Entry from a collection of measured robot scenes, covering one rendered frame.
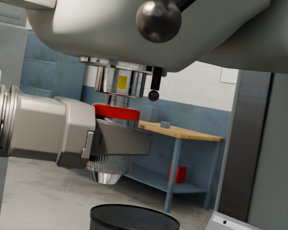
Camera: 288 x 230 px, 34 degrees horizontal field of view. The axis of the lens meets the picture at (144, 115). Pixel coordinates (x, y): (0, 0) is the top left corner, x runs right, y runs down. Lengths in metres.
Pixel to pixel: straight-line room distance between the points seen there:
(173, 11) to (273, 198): 0.52
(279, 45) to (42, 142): 0.23
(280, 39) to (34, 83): 7.79
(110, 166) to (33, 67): 7.88
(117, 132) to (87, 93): 7.59
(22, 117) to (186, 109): 5.84
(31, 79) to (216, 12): 7.94
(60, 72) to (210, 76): 2.71
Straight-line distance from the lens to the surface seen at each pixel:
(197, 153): 6.04
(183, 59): 0.42
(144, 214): 2.75
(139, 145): 0.43
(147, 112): 6.28
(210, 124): 5.92
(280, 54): 0.47
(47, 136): 0.40
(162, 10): 0.30
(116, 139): 0.43
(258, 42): 0.48
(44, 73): 7.95
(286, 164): 0.77
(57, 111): 0.40
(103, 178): 0.45
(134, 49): 0.39
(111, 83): 0.43
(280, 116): 0.78
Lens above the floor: 1.29
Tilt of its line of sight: 3 degrees down
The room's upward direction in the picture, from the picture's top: 9 degrees clockwise
